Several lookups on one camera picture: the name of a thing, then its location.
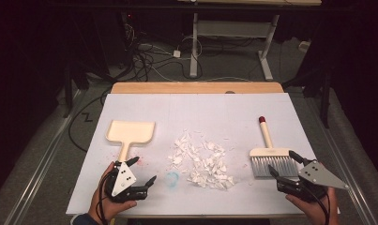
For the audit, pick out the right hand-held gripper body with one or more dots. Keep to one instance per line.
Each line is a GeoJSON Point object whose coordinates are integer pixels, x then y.
{"type": "Point", "coordinates": [318, 176]}

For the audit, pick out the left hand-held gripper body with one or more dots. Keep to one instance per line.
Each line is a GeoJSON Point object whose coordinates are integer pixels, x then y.
{"type": "Point", "coordinates": [124, 179]}

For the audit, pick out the cream hand brush grey bristles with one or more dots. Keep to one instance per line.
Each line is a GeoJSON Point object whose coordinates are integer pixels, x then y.
{"type": "Point", "coordinates": [266, 134]}

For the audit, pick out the pile of white paper scraps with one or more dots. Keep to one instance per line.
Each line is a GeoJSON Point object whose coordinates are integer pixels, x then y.
{"type": "Point", "coordinates": [205, 168]}

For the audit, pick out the person's left hand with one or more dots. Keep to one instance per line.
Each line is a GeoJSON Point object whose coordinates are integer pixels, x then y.
{"type": "Point", "coordinates": [97, 203]}

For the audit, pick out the person's right hand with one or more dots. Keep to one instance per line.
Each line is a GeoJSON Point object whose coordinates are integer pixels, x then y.
{"type": "Point", "coordinates": [311, 212]}

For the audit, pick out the cream plastic dustpan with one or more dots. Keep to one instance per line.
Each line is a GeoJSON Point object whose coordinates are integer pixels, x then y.
{"type": "Point", "coordinates": [130, 131]}

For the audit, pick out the white board sheet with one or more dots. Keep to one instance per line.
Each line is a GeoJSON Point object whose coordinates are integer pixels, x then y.
{"type": "Point", "coordinates": [208, 118]}

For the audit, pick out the dark round table grommet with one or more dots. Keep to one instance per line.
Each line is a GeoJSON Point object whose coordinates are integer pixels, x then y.
{"type": "Point", "coordinates": [229, 92]}

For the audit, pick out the black stand leg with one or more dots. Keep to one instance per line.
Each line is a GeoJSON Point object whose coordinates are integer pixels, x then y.
{"type": "Point", "coordinates": [68, 93]}

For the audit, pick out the wooden table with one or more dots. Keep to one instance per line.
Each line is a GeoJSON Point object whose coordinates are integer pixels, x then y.
{"type": "Point", "coordinates": [193, 87]}

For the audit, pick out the white power adapter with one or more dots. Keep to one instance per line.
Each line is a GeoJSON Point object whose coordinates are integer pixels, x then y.
{"type": "Point", "coordinates": [176, 53]}

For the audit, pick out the silver floor rail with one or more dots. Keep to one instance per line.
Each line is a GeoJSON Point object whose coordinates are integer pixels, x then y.
{"type": "Point", "coordinates": [349, 175]}
{"type": "Point", "coordinates": [42, 165]}

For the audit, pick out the white metal desk frame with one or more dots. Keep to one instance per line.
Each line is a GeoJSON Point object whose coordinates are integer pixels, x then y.
{"type": "Point", "coordinates": [233, 28]}

